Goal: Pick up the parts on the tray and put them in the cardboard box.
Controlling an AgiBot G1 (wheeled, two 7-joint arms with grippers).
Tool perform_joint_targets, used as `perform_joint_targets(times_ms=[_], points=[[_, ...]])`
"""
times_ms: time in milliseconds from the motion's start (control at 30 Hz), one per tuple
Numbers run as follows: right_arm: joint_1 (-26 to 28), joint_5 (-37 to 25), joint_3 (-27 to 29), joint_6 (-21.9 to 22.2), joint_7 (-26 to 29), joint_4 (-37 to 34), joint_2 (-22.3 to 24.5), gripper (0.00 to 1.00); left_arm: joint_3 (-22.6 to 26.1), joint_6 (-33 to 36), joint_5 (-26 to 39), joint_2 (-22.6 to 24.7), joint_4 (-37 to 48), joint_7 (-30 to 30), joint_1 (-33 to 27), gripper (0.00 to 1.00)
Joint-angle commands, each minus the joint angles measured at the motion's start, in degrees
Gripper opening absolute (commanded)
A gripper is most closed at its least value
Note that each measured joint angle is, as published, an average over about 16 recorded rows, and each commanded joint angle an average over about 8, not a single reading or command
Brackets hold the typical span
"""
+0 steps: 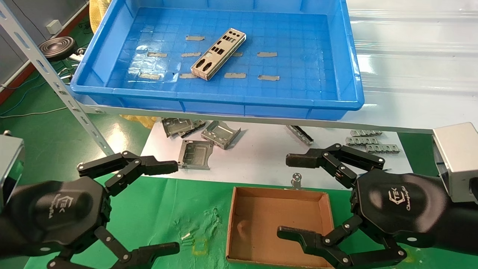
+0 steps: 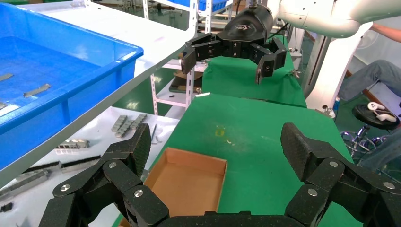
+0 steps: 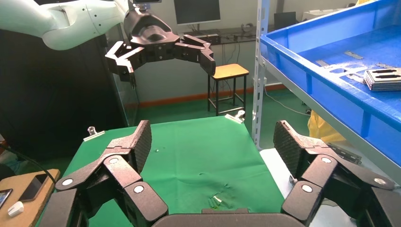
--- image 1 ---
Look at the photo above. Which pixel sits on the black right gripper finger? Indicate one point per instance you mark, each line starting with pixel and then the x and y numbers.
pixel 306 158

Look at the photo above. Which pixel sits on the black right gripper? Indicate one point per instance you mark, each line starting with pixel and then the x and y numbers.
pixel 410 209

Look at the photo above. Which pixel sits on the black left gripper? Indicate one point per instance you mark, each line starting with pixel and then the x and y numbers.
pixel 56 216

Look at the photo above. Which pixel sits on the silver metal I/O shield plate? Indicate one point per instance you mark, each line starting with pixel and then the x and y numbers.
pixel 220 48

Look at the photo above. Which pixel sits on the brown cardboard box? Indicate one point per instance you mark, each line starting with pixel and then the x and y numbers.
pixel 261 220

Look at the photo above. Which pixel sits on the blue plastic tray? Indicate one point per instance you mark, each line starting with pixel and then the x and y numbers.
pixel 298 45

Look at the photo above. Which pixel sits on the silver binder clip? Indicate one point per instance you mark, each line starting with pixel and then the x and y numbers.
pixel 296 181

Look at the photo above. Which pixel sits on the narrow grey metal strip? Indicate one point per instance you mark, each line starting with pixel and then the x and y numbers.
pixel 300 134

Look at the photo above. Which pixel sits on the white paper sheet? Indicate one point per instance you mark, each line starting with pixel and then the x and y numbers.
pixel 261 157

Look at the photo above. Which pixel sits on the small white tape mark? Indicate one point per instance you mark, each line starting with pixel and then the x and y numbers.
pixel 185 236

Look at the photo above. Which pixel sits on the notched grey metal strip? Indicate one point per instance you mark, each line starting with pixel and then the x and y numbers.
pixel 366 132
pixel 386 148
pixel 359 141

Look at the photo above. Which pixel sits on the small white device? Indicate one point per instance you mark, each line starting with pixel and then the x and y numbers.
pixel 76 56

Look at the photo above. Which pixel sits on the grey slotted shelf upright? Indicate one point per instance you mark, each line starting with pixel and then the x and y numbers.
pixel 48 73

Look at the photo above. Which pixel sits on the black round ribbed disc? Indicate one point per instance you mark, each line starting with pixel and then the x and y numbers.
pixel 58 48

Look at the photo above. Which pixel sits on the flat grey metal frame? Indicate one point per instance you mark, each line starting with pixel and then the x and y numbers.
pixel 195 154

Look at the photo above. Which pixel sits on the folded grey metal bracket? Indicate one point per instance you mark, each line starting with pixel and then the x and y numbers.
pixel 220 133

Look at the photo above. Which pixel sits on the dark grey metal bracket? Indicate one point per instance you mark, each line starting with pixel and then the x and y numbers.
pixel 197 125

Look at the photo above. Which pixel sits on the grey shelf rail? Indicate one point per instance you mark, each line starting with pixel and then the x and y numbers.
pixel 108 110

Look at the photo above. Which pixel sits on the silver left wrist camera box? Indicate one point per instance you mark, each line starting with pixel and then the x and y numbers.
pixel 9 164

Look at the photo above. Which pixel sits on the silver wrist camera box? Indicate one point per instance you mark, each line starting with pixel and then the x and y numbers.
pixel 9 164
pixel 455 160

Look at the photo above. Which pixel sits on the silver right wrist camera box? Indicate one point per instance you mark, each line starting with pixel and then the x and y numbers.
pixel 455 160

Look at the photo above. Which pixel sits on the white wall box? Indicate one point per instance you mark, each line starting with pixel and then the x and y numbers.
pixel 53 26

